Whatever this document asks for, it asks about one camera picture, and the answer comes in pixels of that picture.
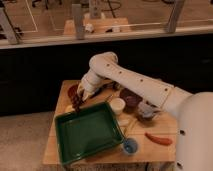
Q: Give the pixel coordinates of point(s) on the grey toy on stand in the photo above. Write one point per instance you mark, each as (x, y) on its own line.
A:
(146, 111)

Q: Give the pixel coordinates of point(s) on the purple bowl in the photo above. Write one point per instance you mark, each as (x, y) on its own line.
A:
(131, 99)

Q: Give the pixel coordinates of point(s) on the green plastic tray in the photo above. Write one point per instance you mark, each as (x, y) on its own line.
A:
(85, 133)

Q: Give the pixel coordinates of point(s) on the background wooden table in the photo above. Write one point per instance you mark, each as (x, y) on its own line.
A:
(100, 25)

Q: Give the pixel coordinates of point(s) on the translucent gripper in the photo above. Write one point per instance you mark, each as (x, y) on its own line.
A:
(83, 95)

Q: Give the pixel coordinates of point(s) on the green handled utensil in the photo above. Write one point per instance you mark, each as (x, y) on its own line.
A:
(108, 98)

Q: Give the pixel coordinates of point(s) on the wooden spoon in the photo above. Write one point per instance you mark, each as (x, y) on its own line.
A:
(129, 128)

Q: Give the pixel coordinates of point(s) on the yellow round fruit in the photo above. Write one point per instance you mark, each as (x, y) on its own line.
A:
(69, 108)

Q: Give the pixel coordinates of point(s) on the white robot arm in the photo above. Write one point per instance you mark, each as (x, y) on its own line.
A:
(194, 112)

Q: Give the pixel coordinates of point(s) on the blue cup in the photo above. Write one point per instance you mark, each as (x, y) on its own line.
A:
(130, 146)

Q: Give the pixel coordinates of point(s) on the white cup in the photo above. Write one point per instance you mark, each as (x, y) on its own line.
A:
(117, 105)

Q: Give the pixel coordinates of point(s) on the orange carrot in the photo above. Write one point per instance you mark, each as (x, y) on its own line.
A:
(159, 140)

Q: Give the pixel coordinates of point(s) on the dark purple grape bunch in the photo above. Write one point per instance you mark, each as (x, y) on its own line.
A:
(77, 102)

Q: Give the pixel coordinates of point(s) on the red bowl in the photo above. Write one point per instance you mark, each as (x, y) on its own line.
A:
(72, 92)

